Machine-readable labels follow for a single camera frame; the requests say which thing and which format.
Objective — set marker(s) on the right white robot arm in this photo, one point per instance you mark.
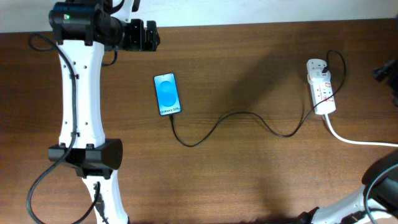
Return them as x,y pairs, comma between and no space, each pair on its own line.
377,196

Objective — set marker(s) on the blue Galaxy smartphone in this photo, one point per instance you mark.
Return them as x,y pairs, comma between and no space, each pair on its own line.
167,94

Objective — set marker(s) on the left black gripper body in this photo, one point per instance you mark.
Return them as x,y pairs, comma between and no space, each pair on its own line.
132,39

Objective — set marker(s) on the white power strip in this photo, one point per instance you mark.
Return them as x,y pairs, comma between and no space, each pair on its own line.
320,87

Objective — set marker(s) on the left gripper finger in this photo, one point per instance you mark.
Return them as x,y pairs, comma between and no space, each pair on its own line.
151,32
152,43

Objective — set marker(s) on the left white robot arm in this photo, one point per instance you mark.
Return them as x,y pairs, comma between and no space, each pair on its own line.
84,31

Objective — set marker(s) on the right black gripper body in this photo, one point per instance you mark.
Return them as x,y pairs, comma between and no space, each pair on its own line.
384,73

